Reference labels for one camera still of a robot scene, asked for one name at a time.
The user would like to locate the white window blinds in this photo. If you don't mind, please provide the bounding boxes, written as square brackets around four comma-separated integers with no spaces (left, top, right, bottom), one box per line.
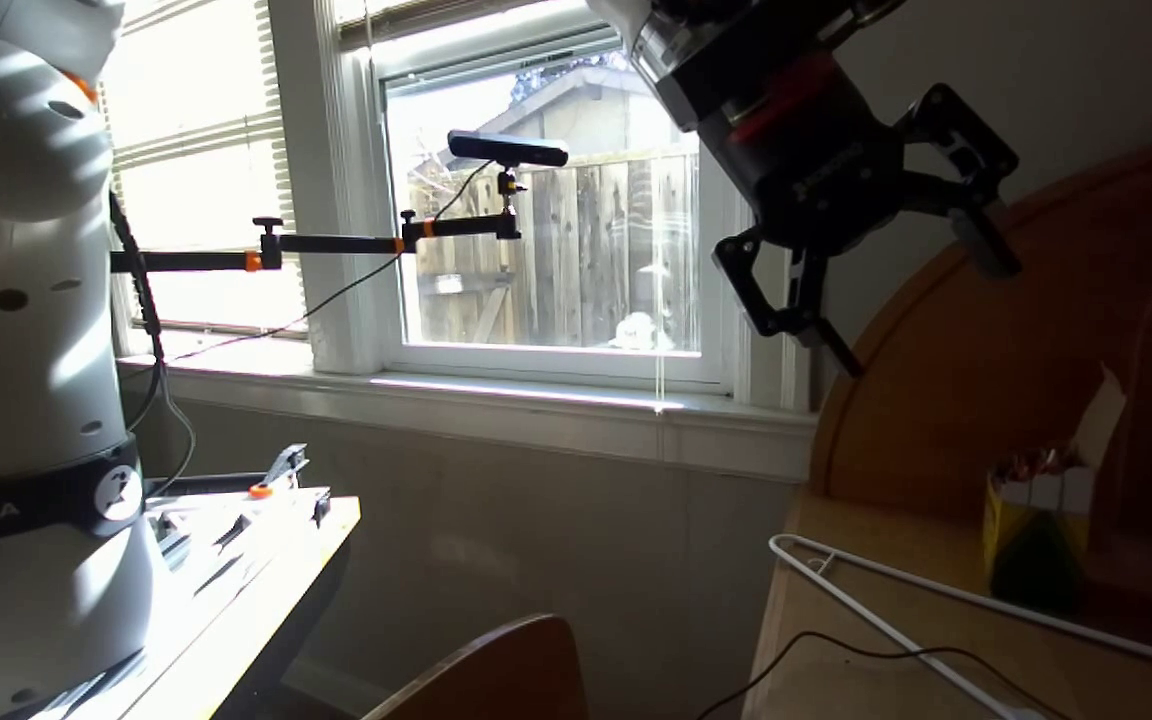
[100,0,302,340]

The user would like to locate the white robot table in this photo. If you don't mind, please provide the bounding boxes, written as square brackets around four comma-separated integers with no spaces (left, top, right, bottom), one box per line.
[11,489,367,720]

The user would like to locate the black stereo camera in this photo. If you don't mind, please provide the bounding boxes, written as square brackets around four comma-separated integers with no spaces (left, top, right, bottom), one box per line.
[442,123,574,177]

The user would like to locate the thin black desk cable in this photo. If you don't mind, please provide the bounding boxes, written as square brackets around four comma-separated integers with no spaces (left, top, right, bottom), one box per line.
[684,621,1046,720]

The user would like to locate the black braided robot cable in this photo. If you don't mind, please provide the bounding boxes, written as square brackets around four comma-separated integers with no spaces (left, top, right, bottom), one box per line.
[103,188,168,367]

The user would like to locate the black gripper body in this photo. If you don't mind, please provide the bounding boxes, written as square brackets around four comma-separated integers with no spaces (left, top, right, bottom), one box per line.
[650,0,937,261]

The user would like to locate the white window frame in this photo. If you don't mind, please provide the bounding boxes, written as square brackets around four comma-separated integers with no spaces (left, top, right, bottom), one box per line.
[90,0,826,489]

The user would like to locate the wooden headboard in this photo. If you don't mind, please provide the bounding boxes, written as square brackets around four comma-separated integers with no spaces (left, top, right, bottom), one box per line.
[741,100,1152,720]

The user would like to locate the brown chair back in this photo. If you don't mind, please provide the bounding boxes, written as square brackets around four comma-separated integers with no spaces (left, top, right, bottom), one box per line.
[354,607,596,720]

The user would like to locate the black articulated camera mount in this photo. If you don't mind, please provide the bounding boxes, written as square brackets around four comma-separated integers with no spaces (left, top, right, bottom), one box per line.
[108,168,527,284]

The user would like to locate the wooden garden fence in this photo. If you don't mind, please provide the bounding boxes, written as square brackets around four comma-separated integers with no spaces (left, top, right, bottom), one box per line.
[398,148,703,357]

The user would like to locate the silver orange clamp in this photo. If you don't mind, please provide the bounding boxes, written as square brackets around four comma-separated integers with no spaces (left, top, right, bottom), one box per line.
[242,441,337,531]

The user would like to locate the white wire clothes hanger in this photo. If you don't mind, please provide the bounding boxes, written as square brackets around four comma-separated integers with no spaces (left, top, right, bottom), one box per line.
[763,527,1152,720]

